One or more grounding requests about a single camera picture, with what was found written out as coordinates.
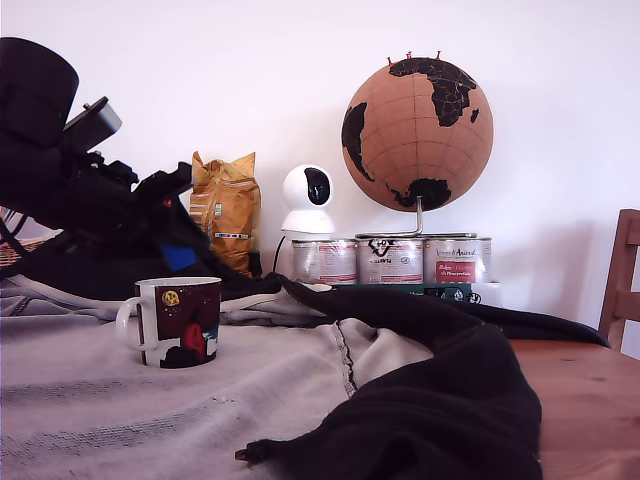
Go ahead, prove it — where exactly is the metal globe stand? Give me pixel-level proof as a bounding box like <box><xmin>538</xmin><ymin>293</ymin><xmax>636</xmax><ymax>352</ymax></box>
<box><xmin>355</xmin><ymin>196</ymin><xmax>481</xmax><ymax>240</ymax></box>

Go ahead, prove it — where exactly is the dark green box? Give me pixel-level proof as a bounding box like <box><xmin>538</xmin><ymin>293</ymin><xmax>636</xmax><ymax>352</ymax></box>
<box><xmin>329</xmin><ymin>281</ymin><xmax>484</xmax><ymax>305</ymax></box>

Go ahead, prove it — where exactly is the wooden chair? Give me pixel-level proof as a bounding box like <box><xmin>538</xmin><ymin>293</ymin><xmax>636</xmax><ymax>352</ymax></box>
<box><xmin>598</xmin><ymin>209</ymin><xmax>640</xmax><ymax>357</ymax></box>

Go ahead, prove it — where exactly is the black and grey jacket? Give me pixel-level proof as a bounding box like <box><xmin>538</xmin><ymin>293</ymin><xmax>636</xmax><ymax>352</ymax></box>
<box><xmin>0</xmin><ymin>234</ymin><xmax>612</xmax><ymax>480</ymax></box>

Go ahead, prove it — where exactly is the tin can with script label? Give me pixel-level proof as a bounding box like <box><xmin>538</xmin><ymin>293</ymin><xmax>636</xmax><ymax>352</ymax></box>
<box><xmin>423</xmin><ymin>237</ymin><xmax>494</xmax><ymax>285</ymax></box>

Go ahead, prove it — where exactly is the cork globe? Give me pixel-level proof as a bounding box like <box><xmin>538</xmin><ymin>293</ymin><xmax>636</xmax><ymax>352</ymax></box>
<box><xmin>342</xmin><ymin>57</ymin><xmax>496</xmax><ymax>214</ymax></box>

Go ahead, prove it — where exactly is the red illustrated coffee mug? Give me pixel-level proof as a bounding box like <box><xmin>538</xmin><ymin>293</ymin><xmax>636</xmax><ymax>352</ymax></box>
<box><xmin>115</xmin><ymin>276</ymin><xmax>222</xmax><ymax>370</ymax></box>

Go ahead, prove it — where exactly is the yellow paper bag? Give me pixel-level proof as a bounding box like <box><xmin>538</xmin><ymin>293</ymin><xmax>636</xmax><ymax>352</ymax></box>
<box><xmin>189</xmin><ymin>151</ymin><xmax>263</xmax><ymax>279</ymax></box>

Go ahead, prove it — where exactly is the tin can with red label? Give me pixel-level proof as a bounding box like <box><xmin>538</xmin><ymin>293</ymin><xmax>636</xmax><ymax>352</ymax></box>
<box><xmin>290</xmin><ymin>239</ymin><xmax>359</xmax><ymax>285</ymax></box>

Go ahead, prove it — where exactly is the blue coffee capsule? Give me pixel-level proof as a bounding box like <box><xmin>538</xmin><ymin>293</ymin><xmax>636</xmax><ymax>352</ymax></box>
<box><xmin>159</xmin><ymin>243</ymin><xmax>197</xmax><ymax>274</ymax></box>

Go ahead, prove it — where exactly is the tin can with black logo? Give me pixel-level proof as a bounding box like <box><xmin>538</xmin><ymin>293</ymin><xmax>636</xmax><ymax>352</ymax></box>
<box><xmin>357</xmin><ymin>238</ymin><xmax>427</xmax><ymax>286</ymax></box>

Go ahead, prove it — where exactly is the white dome security camera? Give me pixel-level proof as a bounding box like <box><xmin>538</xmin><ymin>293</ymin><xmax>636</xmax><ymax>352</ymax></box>
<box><xmin>280</xmin><ymin>164</ymin><xmax>336</xmax><ymax>236</ymax></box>

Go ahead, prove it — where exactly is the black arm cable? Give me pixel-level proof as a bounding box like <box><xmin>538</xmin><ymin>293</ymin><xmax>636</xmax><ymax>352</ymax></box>
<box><xmin>0</xmin><ymin>208</ymin><xmax>29</xmax><ymax>266</ymax></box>

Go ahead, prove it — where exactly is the black camera power cable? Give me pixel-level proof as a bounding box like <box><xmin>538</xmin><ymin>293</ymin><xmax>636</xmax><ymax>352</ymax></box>
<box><xmin>271</xmin><ymin>234</ymin><xmax>289</xmax><ymax>275</ymax></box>

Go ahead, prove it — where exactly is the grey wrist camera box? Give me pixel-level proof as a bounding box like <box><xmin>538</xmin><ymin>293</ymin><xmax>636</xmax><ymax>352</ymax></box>
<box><xmin>62</xmin><ymin>96</ymin><xmax>124</xmax><ymax>152</ymax></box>

